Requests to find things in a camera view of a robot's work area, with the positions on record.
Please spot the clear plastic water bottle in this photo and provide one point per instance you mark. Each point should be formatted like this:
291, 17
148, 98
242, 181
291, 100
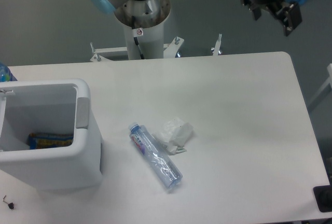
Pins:
155, 155

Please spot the white plastic trash can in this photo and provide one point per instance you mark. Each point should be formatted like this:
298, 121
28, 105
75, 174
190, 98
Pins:
56, 107

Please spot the black device at table corner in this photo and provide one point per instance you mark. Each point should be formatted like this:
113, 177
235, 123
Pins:
323, 198

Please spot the blue yellow snack wrapper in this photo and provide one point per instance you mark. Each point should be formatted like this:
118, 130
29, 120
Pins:
47, 140

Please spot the blue bottle at left edge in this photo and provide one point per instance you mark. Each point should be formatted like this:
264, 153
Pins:
6, 74

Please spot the white frame at right edge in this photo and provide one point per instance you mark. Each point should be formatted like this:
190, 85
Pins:
321, 93

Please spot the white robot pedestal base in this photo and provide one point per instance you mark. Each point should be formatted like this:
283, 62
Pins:
141, 43

